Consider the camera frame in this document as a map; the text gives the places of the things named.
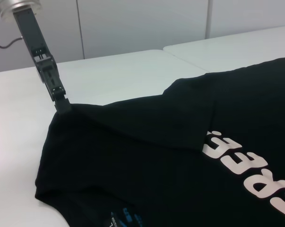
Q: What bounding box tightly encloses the left gripper connector cable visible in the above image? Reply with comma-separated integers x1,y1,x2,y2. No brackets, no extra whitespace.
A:
0,35,24,50

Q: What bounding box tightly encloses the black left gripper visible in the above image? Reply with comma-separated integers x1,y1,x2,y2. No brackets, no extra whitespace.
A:
13,8,72,114

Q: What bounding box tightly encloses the black shirt with FREE print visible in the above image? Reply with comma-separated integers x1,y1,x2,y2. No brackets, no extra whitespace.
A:
34,54,285,227

